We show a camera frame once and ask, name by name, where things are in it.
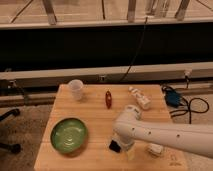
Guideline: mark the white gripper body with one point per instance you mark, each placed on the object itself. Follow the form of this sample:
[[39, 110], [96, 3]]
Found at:
[[129, 150]]

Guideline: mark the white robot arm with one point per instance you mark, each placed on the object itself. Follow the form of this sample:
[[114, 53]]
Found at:
[[192, 138]]

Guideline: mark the white plastic bottle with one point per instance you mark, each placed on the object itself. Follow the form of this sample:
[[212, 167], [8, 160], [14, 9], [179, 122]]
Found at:
[[143, 101]]

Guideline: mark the wooden table board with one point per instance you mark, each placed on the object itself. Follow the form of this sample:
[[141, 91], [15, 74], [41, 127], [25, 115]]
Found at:
[[95, 155]]

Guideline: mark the red chili pepper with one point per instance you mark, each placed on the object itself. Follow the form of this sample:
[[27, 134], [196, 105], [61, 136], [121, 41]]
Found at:
[[108, 99]]

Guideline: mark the green bowl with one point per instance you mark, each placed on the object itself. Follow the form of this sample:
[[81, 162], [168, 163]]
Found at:
[[68, 135]]

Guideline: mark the blue power box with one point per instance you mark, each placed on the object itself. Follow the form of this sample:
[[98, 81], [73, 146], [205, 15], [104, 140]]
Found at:
[[172, 98]]

